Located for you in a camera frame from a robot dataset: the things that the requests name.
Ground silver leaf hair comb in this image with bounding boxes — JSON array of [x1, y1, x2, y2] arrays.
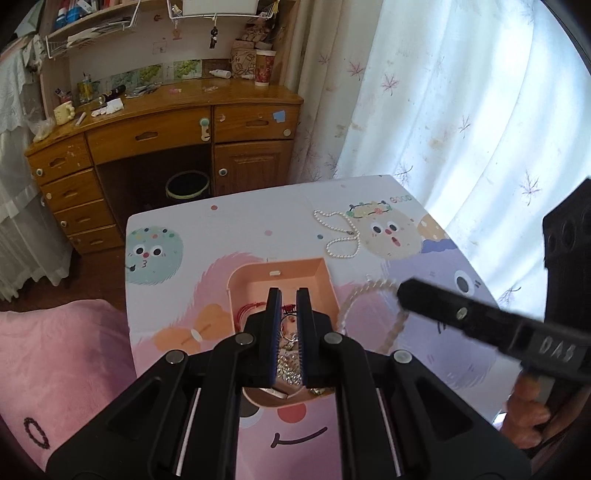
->
[[273, 331, 329, 400]]

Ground red string bracelet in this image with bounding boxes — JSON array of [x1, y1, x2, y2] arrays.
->
[[232, 301, 302, 333]]

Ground pearl bracelet with flowers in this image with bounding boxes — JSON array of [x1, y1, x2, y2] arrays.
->
[[337, 276, 410, 354]]

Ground right hand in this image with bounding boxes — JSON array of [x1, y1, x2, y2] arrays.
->
[[501, 373, 590, 450]]

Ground pink plastic tray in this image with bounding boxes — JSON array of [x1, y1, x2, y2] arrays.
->
[[228, 258, 339, 409]]

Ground cartoon print table mat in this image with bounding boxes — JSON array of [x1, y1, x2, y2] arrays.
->
[[125, 175, 517, 479]]

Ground black waste bin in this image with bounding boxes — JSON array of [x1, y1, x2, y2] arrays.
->
[[165, 170, 211, 202]]

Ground pink blanket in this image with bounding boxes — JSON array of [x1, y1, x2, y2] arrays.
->
[[1, 300, 136, 468]]

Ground white floral curtain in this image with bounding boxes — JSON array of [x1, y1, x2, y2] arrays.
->
[[284, 1, 590, 317]]

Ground wooden desk with drawers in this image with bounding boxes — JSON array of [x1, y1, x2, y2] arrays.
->
[[26, 79, 304, 255]]

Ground white lace covered bed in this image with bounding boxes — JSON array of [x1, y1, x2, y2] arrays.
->
[[1, 46, 72, 301]]

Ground red patterned paper cup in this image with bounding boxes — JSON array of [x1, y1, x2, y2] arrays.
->
[[254, 49, 276, 87]]

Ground wooden bookshelf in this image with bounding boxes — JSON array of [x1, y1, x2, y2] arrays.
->
[[27, 0, 297, 121]]

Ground long pearl necklace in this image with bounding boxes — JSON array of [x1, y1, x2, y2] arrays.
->
[[312, 208, 363, 261]]

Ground white wire shelf basket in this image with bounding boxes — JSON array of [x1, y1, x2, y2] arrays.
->
[[166, 1, 280, 20]]

